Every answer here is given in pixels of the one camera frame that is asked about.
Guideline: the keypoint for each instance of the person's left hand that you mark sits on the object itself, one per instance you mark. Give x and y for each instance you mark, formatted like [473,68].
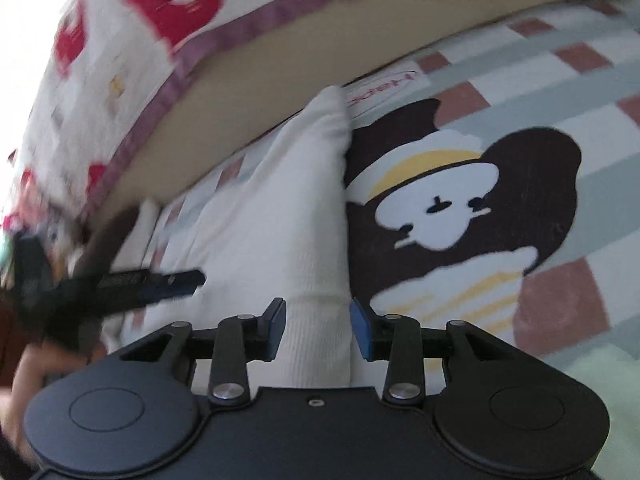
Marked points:
[35,380]

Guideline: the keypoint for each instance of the light green cloth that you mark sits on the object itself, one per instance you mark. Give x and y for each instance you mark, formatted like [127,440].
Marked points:
[610,400]

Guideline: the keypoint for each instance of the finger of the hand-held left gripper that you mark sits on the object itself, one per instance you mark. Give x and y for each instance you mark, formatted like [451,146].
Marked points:
[160,284]

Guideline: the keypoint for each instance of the cream baby romper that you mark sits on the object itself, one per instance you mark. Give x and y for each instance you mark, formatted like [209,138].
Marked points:
[290,210]

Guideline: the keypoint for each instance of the checkered play mat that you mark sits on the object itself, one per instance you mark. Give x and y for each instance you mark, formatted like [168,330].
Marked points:
[500,185]

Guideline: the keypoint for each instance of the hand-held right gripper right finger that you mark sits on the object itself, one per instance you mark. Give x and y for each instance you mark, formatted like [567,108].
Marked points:
[361,330]

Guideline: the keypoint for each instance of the bear print quilt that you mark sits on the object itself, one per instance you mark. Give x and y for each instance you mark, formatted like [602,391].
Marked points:
[125,60]

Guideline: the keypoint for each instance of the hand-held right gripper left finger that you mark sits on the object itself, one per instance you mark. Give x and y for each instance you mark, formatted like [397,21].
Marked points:
[277,325]

